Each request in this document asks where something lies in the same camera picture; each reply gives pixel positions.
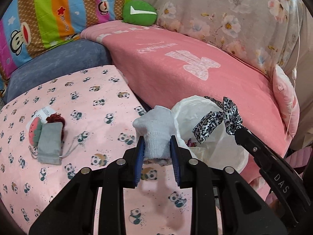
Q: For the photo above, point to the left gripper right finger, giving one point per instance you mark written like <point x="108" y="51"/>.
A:
<point x="242" y="209"/>

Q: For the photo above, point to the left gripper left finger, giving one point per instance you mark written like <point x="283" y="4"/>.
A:
<point x="72" y="211"/>

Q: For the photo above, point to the grey fabric pouch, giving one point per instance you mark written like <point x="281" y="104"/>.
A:
<point x="50" y="145"/>

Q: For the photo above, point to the dark red velvet scrunchie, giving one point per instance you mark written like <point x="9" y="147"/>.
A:
<point x="57" y="118"/>

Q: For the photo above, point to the grey sock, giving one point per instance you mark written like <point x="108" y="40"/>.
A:
<point x="156" y="127"/>

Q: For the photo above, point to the white lined trash bin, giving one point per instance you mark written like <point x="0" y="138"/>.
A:
<point x="207" y="127"/>

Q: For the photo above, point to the pink panda print cloth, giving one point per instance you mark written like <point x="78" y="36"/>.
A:
<point x="99" y="109"/>

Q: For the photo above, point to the pink floral pillow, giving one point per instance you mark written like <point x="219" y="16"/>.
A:
<point x="287" y="100"/>

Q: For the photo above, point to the blue grey cushion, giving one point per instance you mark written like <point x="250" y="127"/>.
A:
<point x="71" y="57"/>

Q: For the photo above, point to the pink blanket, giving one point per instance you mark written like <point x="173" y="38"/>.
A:
<point x="163" y="67"/>

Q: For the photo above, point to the grey floral bedsheet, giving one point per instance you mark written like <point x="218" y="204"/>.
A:
<point x="262" y="33"/>

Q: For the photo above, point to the colourful monkey print pillow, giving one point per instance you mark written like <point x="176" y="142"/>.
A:
<point x="32" y="27"/>

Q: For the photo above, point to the green round cushion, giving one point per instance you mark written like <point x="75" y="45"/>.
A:
<point x="139" y="12"/>

